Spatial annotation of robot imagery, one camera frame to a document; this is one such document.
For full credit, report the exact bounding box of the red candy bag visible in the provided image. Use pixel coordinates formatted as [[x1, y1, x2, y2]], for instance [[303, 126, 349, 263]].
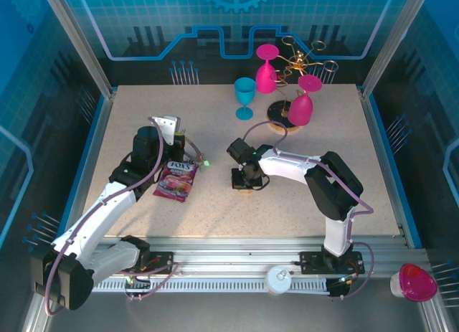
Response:
[[153, 159, 199, 204]]

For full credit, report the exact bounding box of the teal plastic goblet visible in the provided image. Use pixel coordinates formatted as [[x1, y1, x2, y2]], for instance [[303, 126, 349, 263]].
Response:
[[234, 77, 257, 121]]

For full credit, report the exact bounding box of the pink plastic goblet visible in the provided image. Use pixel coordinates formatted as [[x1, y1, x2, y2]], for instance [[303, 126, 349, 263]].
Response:
[[287, 75, 322, 127], [255, 44, 280, 95]]

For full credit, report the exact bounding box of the white round cap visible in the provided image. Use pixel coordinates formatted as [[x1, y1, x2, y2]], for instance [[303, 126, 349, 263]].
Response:
[[264, 265, 292, 296]]

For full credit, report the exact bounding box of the cup with pink lid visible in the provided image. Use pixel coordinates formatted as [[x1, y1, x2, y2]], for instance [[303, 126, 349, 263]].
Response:
[[389, 262, 438, 303]]

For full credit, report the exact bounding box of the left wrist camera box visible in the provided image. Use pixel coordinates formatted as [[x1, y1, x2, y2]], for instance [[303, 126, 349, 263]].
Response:
[[149, 115, 181, 146]]

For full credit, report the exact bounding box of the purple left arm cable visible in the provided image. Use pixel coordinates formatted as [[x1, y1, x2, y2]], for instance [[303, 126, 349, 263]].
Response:
[[42, 116, 179, 317]]

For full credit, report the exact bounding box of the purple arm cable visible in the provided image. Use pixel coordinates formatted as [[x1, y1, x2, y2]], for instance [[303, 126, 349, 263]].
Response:
[[242, 120, 376, 300], [42, 116, 179, 317]]

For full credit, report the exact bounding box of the aluminium side rail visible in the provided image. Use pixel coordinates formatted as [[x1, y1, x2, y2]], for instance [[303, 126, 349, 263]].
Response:
[[59, 90, 118, 249], [358, 90, 415, 249]]

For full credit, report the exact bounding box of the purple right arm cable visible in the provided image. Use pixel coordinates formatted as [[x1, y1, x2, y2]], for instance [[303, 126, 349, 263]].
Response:
[[242, 120, 376, 300]]

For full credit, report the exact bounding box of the gold wire glass rack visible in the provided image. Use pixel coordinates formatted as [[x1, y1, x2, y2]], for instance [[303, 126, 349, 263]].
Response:
[[265, 35, 339, 135]]

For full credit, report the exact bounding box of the aluminium mounting rail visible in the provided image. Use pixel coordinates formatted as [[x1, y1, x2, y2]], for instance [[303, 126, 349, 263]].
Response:
[[44, 237, 433, 275]]

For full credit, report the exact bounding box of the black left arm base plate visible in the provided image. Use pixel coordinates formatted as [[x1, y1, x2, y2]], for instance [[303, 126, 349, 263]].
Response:
[[118, 251, 176, 275]]

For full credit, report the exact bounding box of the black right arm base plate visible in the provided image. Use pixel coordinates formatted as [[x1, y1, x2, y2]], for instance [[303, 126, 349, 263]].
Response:
[[299, 251, 365, 275]]

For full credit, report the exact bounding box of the white slotted cable duct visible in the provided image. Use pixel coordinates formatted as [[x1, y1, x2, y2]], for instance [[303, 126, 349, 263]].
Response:
[[85, 277, 331, 294]]

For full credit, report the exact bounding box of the aluminium frame post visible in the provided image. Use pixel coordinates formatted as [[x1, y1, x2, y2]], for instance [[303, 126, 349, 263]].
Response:
[[360, 0, 430, 98], [38, 0, 118, 98]]

